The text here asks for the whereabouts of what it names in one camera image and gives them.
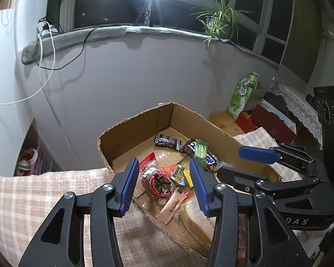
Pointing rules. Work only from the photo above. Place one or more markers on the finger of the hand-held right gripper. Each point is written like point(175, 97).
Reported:
point(256, 154)
point(239, 176)

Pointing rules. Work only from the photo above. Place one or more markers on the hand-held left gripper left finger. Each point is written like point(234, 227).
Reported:
point(129, 183)

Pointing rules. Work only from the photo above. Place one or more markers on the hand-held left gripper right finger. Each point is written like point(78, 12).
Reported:
point(199, 183)

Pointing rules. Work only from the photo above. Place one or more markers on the yellow candy packet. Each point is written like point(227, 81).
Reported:
point(188, 178)

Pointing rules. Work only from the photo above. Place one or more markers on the brown chocolate bar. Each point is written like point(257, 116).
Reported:
point(211, 160)

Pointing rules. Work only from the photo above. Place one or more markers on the round red snack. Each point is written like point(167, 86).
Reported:
point(160, 185)

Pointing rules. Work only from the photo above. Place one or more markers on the red clear snack stick packet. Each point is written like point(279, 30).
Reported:
point(147, 158)

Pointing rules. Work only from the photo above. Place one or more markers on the pink snack packet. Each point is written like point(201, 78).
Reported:
point(171, 207)

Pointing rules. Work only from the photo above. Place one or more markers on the small dark candy packet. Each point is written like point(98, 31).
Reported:
point(167, 141)

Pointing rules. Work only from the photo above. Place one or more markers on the dark red cardboard box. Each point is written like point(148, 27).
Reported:
point(270, 128)

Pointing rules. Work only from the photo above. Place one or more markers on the bright red shallow box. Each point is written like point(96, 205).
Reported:
point(243, 122)

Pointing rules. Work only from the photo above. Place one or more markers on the grey paper bag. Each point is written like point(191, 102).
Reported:
point(256, 98)

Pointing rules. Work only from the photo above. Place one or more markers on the black cloth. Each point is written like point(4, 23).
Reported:
point(278, 103)

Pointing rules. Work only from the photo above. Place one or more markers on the green gift bag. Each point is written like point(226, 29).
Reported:
point(239, 100)

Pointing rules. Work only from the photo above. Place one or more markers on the side table with lace cloth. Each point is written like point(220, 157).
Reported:
point(300, 105)

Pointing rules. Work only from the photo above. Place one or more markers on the pale plastic crate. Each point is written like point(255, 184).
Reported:
point(48, 161)

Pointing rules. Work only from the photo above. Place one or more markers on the checked tablecloth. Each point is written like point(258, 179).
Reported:
point(30, 189)

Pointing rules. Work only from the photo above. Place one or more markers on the red and white bag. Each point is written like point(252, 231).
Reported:
point(27, 158)

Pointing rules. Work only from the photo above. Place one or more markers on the potted spider plant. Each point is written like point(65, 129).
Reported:
point(211, 22)

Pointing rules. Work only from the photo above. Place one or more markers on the grey sill cloth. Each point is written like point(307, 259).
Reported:
point(72, 37)

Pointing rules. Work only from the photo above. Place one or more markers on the window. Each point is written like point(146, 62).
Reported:
point(105, 11)

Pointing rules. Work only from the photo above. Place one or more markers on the white power strip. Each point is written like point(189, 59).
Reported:
point(46, 27)

